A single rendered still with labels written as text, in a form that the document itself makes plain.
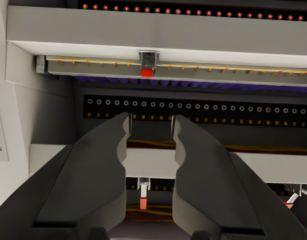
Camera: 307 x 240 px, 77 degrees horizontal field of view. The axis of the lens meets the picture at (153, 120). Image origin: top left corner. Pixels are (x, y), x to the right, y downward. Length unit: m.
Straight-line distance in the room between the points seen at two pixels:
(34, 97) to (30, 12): 0.12
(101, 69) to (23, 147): 0.17
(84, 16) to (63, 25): 0.03
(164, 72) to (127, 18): 0.09
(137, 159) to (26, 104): 0.19
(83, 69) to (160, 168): 0.20
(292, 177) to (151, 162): 0.23
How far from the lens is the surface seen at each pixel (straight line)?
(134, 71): 0.31
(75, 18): 0.29
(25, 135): 0.35
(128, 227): 0.53
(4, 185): 0.40
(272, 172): 0.37
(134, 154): 0.31
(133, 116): 0.44
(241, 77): 0.34
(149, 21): 0.27
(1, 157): 0.37
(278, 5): 0.51
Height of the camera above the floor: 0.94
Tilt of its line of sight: 18 degrees up
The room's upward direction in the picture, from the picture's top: 177 degrees counter-clockwise
